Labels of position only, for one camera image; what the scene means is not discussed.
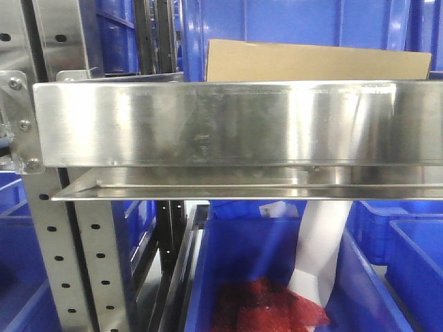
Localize blue right lower bin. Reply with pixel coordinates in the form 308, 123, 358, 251
347, 201, 442, 331

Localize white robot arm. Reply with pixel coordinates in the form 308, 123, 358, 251
288, 201, 352, 307

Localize blue bin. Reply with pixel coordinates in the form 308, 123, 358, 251
347, 201, 442, 331
1, 172, 62, 331
184, 218, 412, 331

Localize perforated steel upright post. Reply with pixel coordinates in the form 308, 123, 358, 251
33, 0, 132, 332

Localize steel lower shelf lip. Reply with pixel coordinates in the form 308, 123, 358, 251
52, 166, 442, 201

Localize blue crate on shelf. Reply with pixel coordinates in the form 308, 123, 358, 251
180, 0, 411, 82

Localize steel shelf front beam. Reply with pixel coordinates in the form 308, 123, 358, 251
34, 81, 442, 167

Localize blue left lower bin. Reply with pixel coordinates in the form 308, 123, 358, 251
1, 172, 62, 331

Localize red mesh bag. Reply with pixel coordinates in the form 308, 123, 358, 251
210, 277, 330, 331

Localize brown cardboard box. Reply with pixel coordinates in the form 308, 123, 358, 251
206, 39, 432, 82

